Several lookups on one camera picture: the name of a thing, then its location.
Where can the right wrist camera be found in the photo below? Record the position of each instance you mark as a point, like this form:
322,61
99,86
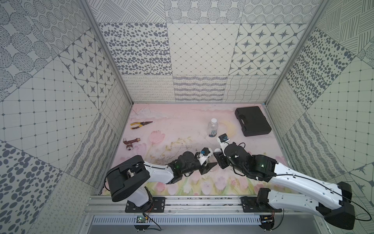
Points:
223,140

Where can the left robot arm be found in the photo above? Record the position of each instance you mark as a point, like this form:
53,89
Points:
128,179

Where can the floral pink table mat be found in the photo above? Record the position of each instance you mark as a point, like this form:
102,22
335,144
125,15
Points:
177,128

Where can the black plastic tool case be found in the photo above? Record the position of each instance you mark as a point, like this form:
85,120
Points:
252,121

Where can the controller board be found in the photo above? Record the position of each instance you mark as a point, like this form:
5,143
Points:
141,223
267,222

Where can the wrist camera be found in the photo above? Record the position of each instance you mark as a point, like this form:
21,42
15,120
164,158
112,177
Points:
204,155
223,140

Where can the yellow handled pliers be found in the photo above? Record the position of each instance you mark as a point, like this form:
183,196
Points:
137,125

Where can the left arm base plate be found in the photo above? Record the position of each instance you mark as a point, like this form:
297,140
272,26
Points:
155,205

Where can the short clear plastic bottle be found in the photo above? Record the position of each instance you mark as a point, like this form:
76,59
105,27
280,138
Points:
212,128

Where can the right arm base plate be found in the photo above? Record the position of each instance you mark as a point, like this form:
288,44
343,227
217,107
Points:
250,205

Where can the right controller board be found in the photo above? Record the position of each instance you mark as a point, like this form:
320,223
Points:
267,222

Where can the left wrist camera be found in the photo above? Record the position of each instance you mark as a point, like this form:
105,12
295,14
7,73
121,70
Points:
204,155

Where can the white slotted cable duct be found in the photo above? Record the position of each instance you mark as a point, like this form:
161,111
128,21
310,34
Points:
232,219

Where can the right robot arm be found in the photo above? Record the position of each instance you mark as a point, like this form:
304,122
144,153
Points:
331,201

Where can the aluminium mounting rail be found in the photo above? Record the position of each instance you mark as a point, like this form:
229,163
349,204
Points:
205,205

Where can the left controller board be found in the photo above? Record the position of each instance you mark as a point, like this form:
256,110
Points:
141,223

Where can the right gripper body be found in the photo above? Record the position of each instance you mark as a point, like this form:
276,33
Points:
243,170

